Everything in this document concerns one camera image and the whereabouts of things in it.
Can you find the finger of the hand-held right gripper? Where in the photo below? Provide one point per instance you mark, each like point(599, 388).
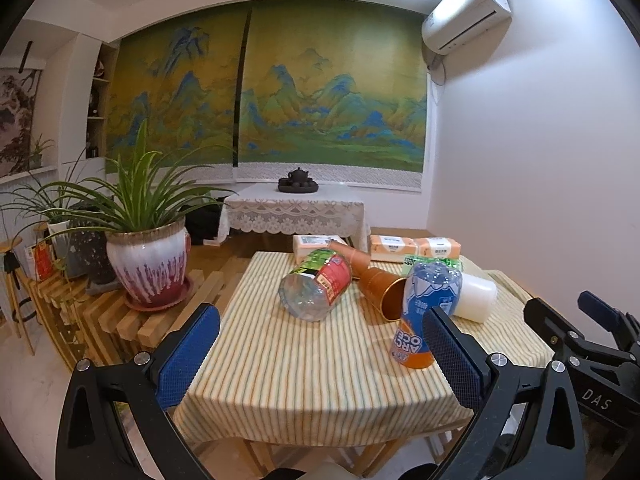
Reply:
point(547, 325)
point(597, 307)

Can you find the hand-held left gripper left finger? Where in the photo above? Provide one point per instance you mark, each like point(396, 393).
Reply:
point(192, 347)

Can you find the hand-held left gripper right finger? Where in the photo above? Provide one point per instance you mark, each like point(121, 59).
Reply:
point(452, 360)

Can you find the copper metal cup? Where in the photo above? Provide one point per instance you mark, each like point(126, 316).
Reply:
point(376, 285)
point(357, 259)

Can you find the white plastic cup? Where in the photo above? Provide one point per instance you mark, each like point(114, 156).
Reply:
point(475, 297)

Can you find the red plant saucer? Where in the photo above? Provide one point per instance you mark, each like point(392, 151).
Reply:
point(182, 294)

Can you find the orange drink bottle blue label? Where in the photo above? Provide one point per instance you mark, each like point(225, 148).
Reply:
point(425, 290)

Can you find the slatted wooden stand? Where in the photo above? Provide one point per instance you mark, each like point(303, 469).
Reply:
point(115, 325)

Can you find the white purple glazed pot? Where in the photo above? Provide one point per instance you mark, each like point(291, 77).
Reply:
point(147, 265)

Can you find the green packet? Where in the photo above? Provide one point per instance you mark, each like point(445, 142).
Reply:
point(450, 263)

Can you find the striped yellow tablecloth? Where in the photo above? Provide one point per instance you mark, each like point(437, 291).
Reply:
point(300, 365)

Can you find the orange tissue pack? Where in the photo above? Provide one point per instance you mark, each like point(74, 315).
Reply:
point(440, 247)
point(392, 248)

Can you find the black bag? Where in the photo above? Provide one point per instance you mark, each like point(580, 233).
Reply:
point(202, 222)

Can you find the clear bottle red green label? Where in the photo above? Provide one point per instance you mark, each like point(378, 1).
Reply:
point(307, 292)

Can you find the dark speckled plant pot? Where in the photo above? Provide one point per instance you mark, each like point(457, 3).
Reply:
point(87, 255)

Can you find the white tissue pack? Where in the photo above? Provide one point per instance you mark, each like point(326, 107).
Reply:
point(312, 246)

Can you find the large spider plant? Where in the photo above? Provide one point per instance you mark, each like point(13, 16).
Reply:
point(142, 195)

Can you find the white lace tablecloth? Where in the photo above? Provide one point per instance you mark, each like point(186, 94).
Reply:
point(295, 210)

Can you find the red packet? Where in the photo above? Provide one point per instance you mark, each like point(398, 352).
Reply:
point(44, 260)

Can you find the small white plant pot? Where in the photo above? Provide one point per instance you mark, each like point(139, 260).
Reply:
point(59, 237)

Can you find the dark tea tray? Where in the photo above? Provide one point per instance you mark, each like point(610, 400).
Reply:
point(298, 188)

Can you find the dark teapot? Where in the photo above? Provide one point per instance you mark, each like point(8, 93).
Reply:
point(299, 175)

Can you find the small spider plant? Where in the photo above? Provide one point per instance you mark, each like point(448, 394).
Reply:
point(35, 205)

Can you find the small potted ledge plant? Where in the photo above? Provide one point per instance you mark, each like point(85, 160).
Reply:
point(39, 150)

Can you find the landscape painting roller blind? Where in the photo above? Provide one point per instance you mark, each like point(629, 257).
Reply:
point(175, 90)
point(335, 95)

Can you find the hanging ink scroll painting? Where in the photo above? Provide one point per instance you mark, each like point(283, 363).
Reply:
point(17, 120)

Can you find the white air conditioner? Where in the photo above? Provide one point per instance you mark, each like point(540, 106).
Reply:
point(465, 12)

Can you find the built-in wall shelf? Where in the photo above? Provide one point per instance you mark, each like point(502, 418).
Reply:
point(97, 105)

